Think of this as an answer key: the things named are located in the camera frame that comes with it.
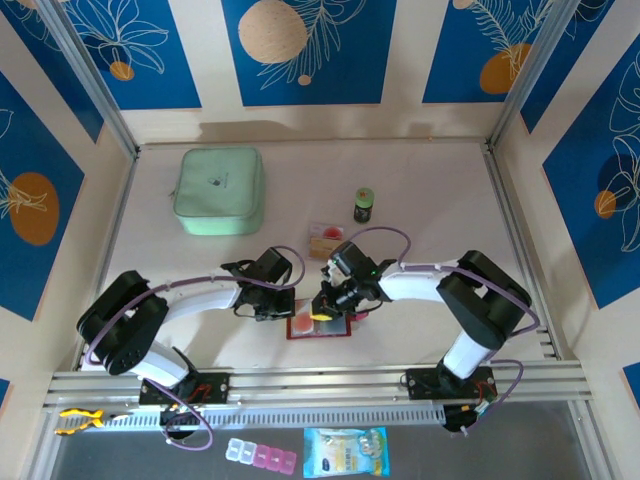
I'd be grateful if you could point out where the red card holder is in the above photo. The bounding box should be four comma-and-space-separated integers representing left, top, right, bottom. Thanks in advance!
285, 299, 369, 341

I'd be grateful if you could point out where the gold credit card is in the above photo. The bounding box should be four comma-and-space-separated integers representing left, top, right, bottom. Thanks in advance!
308, 236, 341, 259

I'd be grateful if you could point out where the green lidded dark bottle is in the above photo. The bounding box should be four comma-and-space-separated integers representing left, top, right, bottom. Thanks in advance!
353, 187, 375, 224

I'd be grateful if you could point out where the mint green medicine bag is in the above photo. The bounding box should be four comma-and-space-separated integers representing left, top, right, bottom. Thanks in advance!
171, 146, 266, 237

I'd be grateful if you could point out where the blue snack packet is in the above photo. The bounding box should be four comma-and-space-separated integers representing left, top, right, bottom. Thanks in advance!
302, 426, 390, 479

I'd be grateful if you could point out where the clear pink pill organizer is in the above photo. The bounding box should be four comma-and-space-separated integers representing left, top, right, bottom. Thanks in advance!
224, 437, 299, 475

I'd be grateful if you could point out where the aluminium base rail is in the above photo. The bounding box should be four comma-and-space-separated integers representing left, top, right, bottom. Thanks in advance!
42, 360, 594, 412

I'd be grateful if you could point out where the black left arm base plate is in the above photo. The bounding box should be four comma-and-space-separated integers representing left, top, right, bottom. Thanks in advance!
138, 372, 231, 405

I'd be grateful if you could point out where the grey slotted cable duct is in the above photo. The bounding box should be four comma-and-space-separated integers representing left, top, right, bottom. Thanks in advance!
99, 405, 447, 430

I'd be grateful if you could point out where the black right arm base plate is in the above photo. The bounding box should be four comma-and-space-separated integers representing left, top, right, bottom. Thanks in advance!
405, 367, 496, 401

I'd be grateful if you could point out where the aluminium side rail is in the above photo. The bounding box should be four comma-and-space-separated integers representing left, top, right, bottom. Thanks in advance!
482, 142, 576, 362
72, 149, 141, 372

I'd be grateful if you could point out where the aluminium corner post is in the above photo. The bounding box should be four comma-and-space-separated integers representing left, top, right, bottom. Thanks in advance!
37, 0, 140, 157
487, 0, 594, 151

